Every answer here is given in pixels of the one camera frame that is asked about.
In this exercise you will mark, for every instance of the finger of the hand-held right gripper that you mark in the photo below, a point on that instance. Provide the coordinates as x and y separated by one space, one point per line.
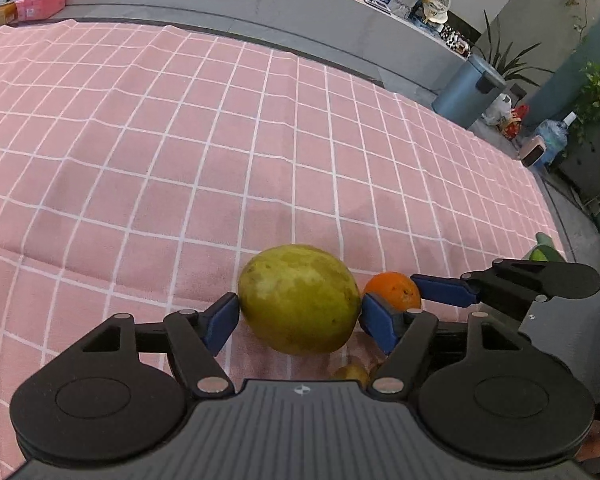
442 290

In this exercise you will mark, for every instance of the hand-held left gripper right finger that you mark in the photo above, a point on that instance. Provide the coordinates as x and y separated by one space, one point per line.
379 324

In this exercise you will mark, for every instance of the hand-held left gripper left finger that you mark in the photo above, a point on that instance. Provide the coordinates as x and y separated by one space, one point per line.
223 321

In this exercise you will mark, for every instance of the orange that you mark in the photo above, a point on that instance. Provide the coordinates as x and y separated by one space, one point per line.
391 290

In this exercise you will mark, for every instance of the small yellow fruit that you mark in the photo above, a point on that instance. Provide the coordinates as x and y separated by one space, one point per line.
350 375

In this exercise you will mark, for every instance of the yellow-green pomelo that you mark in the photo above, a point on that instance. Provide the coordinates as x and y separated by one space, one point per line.
298 300

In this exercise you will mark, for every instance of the green bowl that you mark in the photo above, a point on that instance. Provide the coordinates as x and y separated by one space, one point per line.
547 250

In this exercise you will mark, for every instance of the small beige heater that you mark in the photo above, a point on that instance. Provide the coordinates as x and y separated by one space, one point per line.
536 152

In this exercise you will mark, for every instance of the dark green cabinet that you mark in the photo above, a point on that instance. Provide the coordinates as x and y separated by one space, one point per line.
592 165

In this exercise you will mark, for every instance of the pink checked blanket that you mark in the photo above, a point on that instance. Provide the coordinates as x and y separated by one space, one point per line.
180 160

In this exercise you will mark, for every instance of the red gift bag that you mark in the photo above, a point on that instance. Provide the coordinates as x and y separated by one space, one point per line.
514 121

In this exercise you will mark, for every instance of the white plastic bag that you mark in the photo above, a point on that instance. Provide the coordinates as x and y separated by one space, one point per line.
497 110

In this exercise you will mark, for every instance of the blue water jug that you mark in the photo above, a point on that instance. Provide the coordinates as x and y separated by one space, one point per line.
552 135

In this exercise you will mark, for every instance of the blue-grey pedal trash can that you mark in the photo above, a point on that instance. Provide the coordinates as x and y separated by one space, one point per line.
462 92

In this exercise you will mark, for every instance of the long-leaf potted plant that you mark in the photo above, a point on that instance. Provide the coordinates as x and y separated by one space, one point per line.
505 57

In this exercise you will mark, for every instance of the black and white figurines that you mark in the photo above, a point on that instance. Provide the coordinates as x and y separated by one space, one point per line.
455 40

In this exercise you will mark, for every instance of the white hat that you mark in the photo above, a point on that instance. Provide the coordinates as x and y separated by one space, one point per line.
436 14

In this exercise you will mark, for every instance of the grey marble media console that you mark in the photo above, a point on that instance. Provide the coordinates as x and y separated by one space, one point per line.
260 15

